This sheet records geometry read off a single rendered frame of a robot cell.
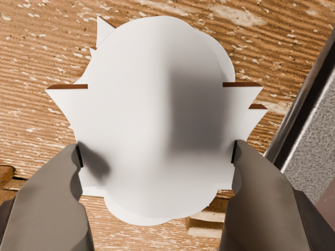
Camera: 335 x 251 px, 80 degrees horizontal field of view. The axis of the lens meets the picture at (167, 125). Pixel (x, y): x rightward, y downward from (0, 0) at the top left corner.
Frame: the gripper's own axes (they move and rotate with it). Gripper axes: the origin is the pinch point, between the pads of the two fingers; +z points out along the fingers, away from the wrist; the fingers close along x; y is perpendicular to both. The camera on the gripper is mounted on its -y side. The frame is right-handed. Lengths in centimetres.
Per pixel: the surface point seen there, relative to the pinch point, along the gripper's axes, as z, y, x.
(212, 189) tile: 0.8, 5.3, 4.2
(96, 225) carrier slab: 7.9, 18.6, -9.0
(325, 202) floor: 101, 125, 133
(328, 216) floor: 101, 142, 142
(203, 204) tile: 0.7, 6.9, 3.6
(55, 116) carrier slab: 7.9, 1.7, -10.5
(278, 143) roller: 9.5, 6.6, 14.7
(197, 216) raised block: 5.2, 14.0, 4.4
